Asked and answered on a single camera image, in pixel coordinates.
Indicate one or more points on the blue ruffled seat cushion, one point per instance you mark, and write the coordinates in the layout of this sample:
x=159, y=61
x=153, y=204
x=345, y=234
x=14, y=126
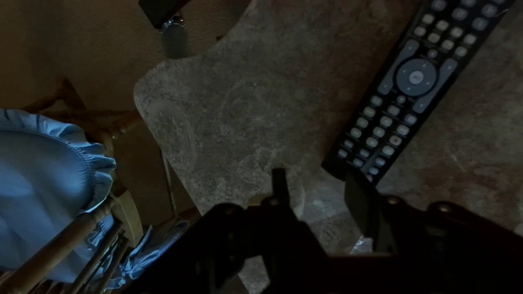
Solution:
x=43, y=180

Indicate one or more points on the wooden spindle armchair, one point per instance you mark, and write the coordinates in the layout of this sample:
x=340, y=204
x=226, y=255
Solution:
x=54, y=253

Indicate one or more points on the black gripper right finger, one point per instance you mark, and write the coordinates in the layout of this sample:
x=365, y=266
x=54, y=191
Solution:
x=414, y=229

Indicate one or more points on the black remote control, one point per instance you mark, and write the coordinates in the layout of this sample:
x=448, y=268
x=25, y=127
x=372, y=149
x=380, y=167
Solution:
x=417, y=75

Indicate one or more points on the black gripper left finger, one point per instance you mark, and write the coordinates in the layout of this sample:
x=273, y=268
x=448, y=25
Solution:
x=256, y=229

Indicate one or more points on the dark metal tipped leg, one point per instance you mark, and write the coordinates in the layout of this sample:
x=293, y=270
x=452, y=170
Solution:
x=169, y=25

